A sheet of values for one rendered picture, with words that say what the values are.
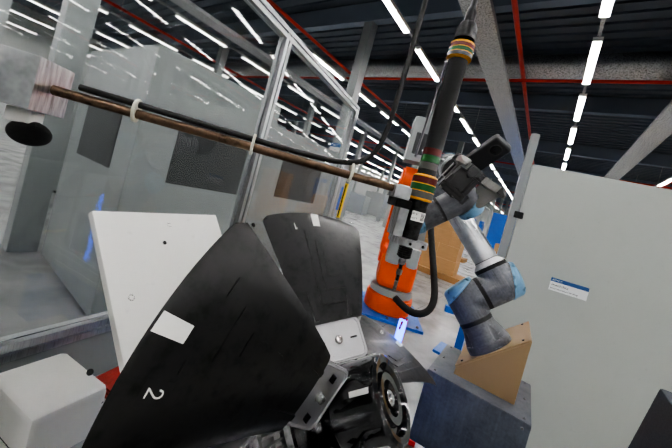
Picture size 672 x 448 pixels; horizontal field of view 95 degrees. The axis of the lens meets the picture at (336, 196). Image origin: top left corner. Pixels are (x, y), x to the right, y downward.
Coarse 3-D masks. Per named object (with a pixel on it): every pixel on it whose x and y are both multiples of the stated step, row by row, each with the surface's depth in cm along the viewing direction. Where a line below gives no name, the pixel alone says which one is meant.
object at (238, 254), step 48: (240, 240) 32; (192, 288) 28; (240, 288) 31; (288, 288) 35; (144, 336) 25; (192, 336) 27; (240, 336) 31; (288, 336) 35; (192, 384) 28; (240, 384) 31; (288, 384) 36; (96, 432) 22; (144, 432) 25; (192, 432) 28; (240, 432) 33
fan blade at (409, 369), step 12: (360, 324) 76; (372, 324) 79; (372, 336) 73; (384, 336) 76; (372, 348) 66; (384, 348) 69; (396, 348) 72; (396, 360) 65; (408, 360) 70; (408, 372) 63; (420, 372) 68
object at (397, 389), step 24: (360, 360) 47; (384, 360) 48; (360, 384) 43; (384, 384) 46; (336, 408) 42; (360, 408) 41; (384, 408) 42; (408, 408) 48; (312, 432) 43; (336, 432) 41; (360, 432) 40; (384, 432) 39; (408, 432) 44
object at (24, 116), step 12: (12, 108) 41; (12, 120) 41; (24, 120) 41; (36, 120) 42; (12, 132) 41; (24, 132) 41; (36, 132) 42; (48, 132) 43; (24, 144) 42; (36, 144) 42
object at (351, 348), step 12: (324, 324) 52; (336, 324) 53; (348, 324) 53; (324, 336) 51; (348, 336) 52; (360, 336) 52; (336, 348) 50; (348, 348) 51; (360, 348) 51; (336, 360) 49; (348, 360) 50
